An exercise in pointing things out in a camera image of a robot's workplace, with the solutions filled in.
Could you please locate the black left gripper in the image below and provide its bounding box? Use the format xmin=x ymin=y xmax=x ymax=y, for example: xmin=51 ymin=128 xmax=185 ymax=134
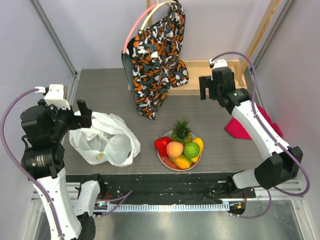
xmin=40 ymin=97 xmax=92 ymax=139

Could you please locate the translucent white plastic bag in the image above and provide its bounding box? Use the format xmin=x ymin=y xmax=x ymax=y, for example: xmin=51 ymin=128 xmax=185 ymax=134
xmin=69 ymin=111 xmax=141 ymax=167

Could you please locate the fake pineapple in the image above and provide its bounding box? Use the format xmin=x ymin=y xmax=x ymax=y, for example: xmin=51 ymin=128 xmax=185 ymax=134
xmin=171 ymin=119 xmax=192 ymax=145

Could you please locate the yellow fake mango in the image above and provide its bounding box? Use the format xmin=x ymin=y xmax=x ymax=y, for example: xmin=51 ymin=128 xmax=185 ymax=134
xmin=190 ymin=137 xmax=204 ymax=163

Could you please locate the green bumpy fake fruit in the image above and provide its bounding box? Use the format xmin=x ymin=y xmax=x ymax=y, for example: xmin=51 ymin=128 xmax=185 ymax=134
xmin=183 ymin=142 xmax=200 ymax=159

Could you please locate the fake peach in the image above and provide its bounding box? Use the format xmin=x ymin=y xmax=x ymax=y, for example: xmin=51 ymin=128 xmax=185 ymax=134
xmin=166 ymin=141 xmax=184 ymax=158

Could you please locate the red fake pepper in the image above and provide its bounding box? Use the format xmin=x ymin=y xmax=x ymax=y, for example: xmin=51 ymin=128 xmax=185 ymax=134
xmin=154 ymin=136 xmax=171 ymax=157

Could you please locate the green yellow fake papaya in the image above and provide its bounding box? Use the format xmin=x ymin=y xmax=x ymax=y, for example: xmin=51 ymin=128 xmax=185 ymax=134
xmin=169 ymin=154 xmax=193 ymax=170

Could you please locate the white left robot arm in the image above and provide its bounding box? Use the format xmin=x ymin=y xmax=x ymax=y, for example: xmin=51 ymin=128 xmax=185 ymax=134
xmin=20 ymin=99 xmax=107 ymax=240

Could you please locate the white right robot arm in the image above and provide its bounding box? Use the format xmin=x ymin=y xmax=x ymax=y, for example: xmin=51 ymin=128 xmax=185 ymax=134
xmin=199 ymin=67 xmax=303 ymax=198

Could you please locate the fake lemon slice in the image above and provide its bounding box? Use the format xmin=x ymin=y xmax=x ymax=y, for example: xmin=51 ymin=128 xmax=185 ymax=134
xmin=95 ymin=153 xmax=104 ymax=161

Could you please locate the wooden clothes rack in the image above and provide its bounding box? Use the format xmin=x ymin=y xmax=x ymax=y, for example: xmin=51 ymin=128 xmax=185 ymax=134
xmin=146 ymin=0 xmax=282 ymax=96

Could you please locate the red cloth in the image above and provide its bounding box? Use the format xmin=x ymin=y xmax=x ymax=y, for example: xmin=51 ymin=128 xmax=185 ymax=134
xmin=225 ymin=100 xmax=283 ymax=145

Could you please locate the camouflage patterned garment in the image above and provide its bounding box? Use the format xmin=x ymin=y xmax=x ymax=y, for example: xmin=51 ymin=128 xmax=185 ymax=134
xmin=121 ymin=0 xmax=189 ymax=120

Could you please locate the pink and cream hanger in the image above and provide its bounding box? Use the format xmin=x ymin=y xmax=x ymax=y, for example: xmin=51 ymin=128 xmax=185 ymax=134
xmin=122 ymin=0 xmax=176 ymax=54

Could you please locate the red and teal plate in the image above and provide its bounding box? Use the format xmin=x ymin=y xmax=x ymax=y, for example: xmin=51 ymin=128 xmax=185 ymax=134
xmin=157 ymin=131 xmax=203 ymax=172

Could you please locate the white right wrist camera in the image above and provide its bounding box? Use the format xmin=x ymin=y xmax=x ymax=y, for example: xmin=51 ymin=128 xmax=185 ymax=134
xmin=208 ymin=58 xmax=228 ymax=72

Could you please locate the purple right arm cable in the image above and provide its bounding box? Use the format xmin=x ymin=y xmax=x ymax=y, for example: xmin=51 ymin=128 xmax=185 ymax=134
xmin=209 ymin=51 xmax=312 ymax=219

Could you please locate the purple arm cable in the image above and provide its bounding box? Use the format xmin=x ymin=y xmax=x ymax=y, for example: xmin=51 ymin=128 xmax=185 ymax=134
xmin=209 ymin=51 xmax=312 ymax=219
xmin=0 ymin=87 xmax=134 ymax=240

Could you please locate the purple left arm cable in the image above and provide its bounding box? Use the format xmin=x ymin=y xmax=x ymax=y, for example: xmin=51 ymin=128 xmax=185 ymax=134
xmin=0 ymin=87 xmax=134 ymax=240

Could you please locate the white slotted cable duct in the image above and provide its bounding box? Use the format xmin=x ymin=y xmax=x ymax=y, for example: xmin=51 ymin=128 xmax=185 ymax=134
xmin=114 ymin=201 xmax=230 ymax=213

